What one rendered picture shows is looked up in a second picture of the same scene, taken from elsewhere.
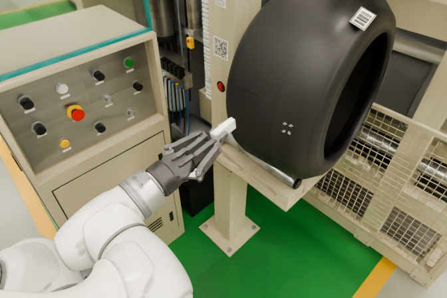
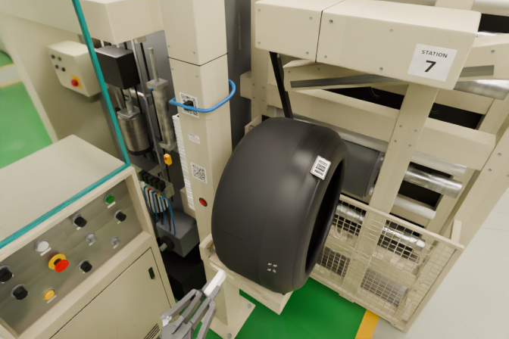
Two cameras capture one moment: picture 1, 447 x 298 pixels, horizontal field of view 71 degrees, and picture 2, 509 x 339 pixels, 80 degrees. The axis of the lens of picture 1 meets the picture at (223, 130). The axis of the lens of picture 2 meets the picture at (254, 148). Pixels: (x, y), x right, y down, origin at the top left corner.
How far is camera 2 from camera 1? 0.29 m
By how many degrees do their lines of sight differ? 11
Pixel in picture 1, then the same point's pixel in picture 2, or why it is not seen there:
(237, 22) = (212, 153)
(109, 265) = not seen: outside the picture
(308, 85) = (285, 232)
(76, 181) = (64, 328)
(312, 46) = (283, 198)
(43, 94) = (21, 258)
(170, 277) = not seen: outside the picture
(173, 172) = not seen: outside the picture
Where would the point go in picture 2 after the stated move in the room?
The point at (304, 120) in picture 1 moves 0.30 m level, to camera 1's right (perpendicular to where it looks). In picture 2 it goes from (285, 260) to (386, 240)
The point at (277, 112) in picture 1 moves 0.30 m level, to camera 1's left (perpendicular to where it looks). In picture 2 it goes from (261, 254) to (147, 276)
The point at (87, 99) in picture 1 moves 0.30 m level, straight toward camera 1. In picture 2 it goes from (70, 245) to (99, 315)
